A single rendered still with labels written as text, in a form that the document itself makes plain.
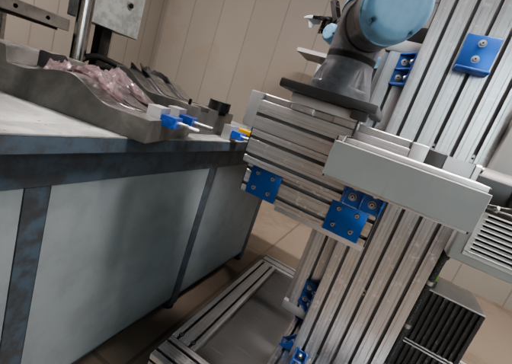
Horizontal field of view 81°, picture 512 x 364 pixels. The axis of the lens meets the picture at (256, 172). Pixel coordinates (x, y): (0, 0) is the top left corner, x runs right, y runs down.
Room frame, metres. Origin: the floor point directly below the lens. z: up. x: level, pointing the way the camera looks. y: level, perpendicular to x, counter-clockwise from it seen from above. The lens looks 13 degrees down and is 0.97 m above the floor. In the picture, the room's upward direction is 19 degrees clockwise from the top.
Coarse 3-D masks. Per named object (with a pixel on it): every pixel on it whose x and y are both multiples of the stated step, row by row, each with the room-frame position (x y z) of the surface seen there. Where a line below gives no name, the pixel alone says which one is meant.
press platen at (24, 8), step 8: (0, 0) 1.11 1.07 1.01; (8, 0) 1.14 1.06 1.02; (16, 0) 1.16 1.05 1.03; (8, 8) 1.14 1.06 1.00; (16, 8) 1.16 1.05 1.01; (24, 8) 1.19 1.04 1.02; (32, 8) 1.21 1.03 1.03; (40, 8) 1.24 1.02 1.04; (32, 16) 1.21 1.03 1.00; (40, 16) 1.24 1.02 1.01; (48, 16) 1.27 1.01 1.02; (56, 16) 1.29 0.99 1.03; (56, 24) 1.30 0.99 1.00; (64, 24) 1.33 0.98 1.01
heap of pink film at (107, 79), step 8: (48, 64) 0.79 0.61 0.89; (56, 64) 0.77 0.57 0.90; (64, 64) 0.78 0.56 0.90; (80, 72) 0.73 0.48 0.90; (88, 72) 0.73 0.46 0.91; (96, 72) 0.74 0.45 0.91; (104, 72) 0.77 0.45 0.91; (112, 72) 0.85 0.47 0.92; (120, 72) 0.87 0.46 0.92; (96, 80) 0.73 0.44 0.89; (104, 80) 0.74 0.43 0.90; (112, 80) 0.77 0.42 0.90; (120, 80) 0.84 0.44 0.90; (128, 80) 0.86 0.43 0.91; (104, 88) 0.73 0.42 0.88; (112, 88) 0.74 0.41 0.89; (128, 88) 0.84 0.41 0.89; (136, 88) 0.86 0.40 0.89; (112, 96) 0.73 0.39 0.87; (120, 96) 0.75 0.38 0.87; (136, 96) 0.85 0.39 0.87
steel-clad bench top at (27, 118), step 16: (0, 96) 0.65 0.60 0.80; (0, 112) 0.54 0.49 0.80; (16, 112) 0.57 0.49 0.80; (32, 112) 0.61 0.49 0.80; (48, 112) 0.65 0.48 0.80; (0, 128) 0.46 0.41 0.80; (16, 128) 0.48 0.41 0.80; (32, 128) 0.51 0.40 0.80; (48, 128) 0.54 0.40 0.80; (64, 128) 0.57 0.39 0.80; (80, 128) 0.61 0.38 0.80; (96, 128) 0.65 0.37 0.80
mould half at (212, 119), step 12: (132, 72) 1.07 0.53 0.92; (144, 84) 1.07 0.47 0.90; (156, 84) 1.14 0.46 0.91; (156, 96) 1.02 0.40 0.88; (192, 108) 0.96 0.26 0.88; (204, 120) 1.03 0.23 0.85; (216, 120) 1.10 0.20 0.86; (228, 120) 1.17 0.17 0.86; (192, 132) 0.99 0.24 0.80; (204, 132) 1.05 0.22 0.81; (216, 132) 1.12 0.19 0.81
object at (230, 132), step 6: (228, 126) 1.10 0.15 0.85; (234, 126) 1.11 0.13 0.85; (222, 132) 1.11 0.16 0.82; (228, 132) 1.10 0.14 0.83; (234, 132) 1.09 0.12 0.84; (240, 132) 1.12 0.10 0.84; (222, 138) 1.10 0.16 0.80; (228, 138) 1.09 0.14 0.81; (234, 138) 1.09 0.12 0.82; (240, 138) 1.09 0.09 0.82; (246, 138) 1.09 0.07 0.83
